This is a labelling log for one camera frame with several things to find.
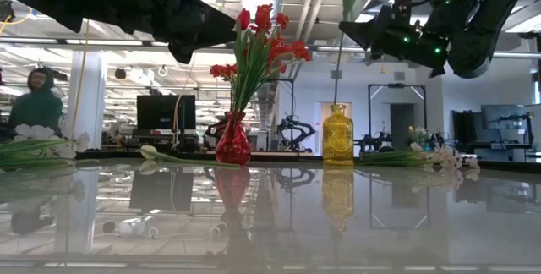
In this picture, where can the small pale blossom bunch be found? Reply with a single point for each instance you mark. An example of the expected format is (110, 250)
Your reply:
(448, 157)

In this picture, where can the red glass vase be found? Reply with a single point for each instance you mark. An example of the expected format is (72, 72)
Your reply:
(232, 143)

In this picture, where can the cream tulip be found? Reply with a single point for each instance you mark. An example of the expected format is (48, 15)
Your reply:
(149, 152)
(340, 75)

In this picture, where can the yellow glass bottle vase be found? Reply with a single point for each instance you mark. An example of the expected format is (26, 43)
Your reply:
(338, 138)

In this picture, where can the large white blossom bunch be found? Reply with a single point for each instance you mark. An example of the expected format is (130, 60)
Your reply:
(38, 132)

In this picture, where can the black table frame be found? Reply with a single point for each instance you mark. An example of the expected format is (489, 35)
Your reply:
(127, 155)

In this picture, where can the person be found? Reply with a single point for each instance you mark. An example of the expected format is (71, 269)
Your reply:
(38, 105)

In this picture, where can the gray door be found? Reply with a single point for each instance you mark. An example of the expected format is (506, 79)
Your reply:
(401, 126)

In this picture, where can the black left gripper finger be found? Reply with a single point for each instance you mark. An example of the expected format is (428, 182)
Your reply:
(207, 26)
(181, 52)

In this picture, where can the black round ceiling fixture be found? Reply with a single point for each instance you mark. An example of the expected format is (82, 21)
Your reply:
(120, 73)

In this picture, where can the black background robot arm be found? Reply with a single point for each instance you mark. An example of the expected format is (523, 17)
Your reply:
(374, 143)
(296, 126)

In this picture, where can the background flower bouquet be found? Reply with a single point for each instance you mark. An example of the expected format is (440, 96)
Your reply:
(418, 134)

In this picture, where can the black computer monitor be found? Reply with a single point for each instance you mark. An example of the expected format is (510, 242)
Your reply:
(165, 113)

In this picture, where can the white pillar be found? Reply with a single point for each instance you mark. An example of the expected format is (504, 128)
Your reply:
(89, 96)

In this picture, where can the gray desk monitor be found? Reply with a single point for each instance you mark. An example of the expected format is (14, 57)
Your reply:
(503, 117)

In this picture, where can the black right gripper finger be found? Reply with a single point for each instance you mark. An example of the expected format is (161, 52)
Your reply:
(382, 50)
(367, 29)

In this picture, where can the red blossom flower bunch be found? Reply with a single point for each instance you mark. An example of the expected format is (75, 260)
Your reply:
(291, 50)

